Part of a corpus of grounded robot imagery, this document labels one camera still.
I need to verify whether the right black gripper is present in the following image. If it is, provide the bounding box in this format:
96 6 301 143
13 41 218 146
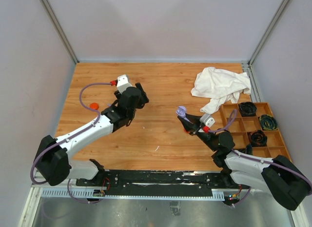
178 112 218 152

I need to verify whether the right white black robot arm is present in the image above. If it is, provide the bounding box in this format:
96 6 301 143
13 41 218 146
177 113 312 210

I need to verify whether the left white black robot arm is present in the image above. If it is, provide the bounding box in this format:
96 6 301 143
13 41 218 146
30 83 149 186

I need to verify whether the white crumpled cloth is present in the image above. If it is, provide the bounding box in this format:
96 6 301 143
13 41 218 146
191 67 251 114

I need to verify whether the wooden compartment tray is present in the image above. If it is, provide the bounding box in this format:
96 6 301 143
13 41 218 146
219 102 291 160

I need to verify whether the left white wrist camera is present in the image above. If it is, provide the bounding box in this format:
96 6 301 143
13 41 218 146
117 74 132 93

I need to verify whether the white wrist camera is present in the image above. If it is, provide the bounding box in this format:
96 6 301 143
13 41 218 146
199 113 215 132
117 74 132 93

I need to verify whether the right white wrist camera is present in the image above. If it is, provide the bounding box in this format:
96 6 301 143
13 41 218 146
199 113 215 132

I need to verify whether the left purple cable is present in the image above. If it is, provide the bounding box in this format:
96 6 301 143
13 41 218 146
30 82 117 217

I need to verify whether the black coiled cable top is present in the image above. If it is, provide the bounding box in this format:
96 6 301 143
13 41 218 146
238 102 258 116

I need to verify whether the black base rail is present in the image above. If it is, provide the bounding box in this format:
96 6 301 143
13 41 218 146
76 170 240 197

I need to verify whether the black coiled cable middle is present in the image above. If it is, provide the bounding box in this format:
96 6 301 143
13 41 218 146
247 129 268 147

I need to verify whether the blue yellow coiled cable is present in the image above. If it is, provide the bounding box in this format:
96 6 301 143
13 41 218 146
258 114 279 131

